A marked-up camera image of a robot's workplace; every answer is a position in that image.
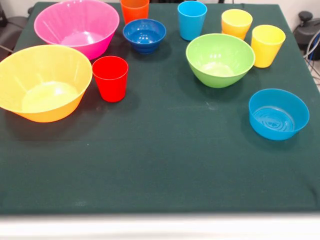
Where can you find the light blue plastic cup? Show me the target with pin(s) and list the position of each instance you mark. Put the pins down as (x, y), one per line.
(191, 27)

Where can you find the amber yellow plastic cup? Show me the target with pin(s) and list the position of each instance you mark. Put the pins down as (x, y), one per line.
(235, 36)

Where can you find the green plastic bowl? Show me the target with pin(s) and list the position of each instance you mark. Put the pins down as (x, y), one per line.
(217, 55)

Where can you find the red plastic cup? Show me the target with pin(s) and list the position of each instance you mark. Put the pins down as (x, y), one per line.
(110, 85)

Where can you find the light blue plastic bowl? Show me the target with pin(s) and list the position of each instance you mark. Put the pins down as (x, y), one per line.
(277, 130)

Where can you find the large pink plastic bowl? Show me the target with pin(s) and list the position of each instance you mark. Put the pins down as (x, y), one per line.
(75, 22)

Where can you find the large yellow-orange plastic bowl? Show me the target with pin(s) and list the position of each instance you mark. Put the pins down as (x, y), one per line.
(37, 75)

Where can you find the orange plastic cup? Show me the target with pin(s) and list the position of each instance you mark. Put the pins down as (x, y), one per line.
(135, 11)

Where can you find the dark green table cloth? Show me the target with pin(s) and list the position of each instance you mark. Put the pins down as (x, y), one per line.
(160, 162)

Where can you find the dark blue plastic bowl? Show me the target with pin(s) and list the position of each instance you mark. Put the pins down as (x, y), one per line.
(144, 35)

